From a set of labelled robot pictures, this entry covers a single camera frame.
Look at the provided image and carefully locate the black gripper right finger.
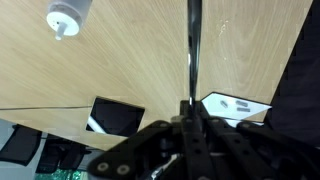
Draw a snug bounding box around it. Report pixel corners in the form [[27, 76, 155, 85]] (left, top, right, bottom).
[[191, 101, 320, 180]]

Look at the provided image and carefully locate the black office chair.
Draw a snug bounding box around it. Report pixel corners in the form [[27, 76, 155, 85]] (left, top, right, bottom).
[[34, 133, 92, 174], [0, 123, 43, 167]]

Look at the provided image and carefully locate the silver metal fork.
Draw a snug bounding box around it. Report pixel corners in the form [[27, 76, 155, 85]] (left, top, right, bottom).
[[186, 0, 203, 105]]

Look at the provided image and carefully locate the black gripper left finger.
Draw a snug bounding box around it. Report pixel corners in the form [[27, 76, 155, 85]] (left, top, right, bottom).
[[88, 99, 194, 180]]

